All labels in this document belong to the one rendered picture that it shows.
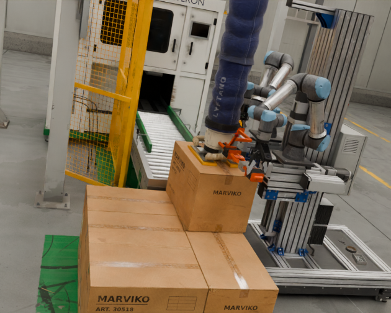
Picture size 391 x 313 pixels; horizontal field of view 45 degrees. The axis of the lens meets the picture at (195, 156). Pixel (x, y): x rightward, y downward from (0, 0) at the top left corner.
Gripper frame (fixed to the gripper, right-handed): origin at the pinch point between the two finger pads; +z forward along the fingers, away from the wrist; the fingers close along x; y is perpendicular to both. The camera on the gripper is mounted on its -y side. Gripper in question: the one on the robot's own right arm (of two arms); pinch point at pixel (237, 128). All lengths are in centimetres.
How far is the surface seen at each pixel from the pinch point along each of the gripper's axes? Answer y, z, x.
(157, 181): -7, 49, -52
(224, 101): 39, -27, -32
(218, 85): 34, -36, -36
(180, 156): 19, 18, -46
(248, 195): 60, 27, -11
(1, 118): -305, 99, -177
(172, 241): 71, 54, -60
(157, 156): -75, 53, -35
